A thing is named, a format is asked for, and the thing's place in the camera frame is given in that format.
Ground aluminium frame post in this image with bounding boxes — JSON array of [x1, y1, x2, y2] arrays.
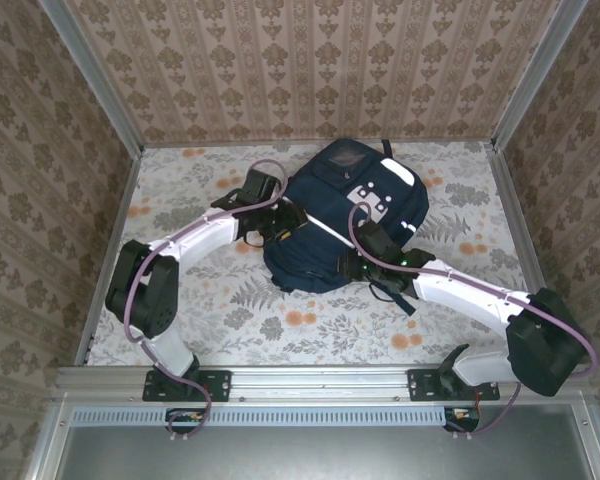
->
[[490, 0, 590, 151], [38, 0, 145, 157]]

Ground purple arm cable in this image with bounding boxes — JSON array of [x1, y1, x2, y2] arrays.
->
[[123, 158, 290, 441], [348, 202, 599, 440]]

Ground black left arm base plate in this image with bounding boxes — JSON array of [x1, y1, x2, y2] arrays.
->
[[142, 368, 232, 404]]

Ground light blue slotted cable duct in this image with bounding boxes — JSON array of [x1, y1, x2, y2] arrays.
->
[[69, 405, 484, 428]]

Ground grey metal panel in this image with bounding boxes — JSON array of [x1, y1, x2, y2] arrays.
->
[[27, 404, 600, 480]]

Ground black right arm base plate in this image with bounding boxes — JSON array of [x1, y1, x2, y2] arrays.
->
[[407, 368, 501, 403]]

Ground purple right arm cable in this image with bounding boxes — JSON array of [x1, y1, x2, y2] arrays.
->
[[348, 202, 599, 440]]

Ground floral table cloth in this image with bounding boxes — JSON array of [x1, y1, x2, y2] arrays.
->
[[87, 142, 554, 369]]

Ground black connector board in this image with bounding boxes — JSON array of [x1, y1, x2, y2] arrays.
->
[[443, 406, 482, 433], [165, 407, 212, 435]]

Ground navy blue student backpack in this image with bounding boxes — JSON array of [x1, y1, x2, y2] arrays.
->
[[262, 138, 430, 316]]

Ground aluminium table side rail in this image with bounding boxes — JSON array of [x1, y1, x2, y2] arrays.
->
[[74, 147, 146, 369], [487, 142, 549, 296]]

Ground aluminium mounting rail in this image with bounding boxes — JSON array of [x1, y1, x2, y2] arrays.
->
[[57, 367, 594, 407]]

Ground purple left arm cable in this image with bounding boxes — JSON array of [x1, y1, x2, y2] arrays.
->
[[123, 158, 290, 441]]

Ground aluminium table end rail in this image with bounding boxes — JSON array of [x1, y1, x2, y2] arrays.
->
[[142, 138, 494, 150]]

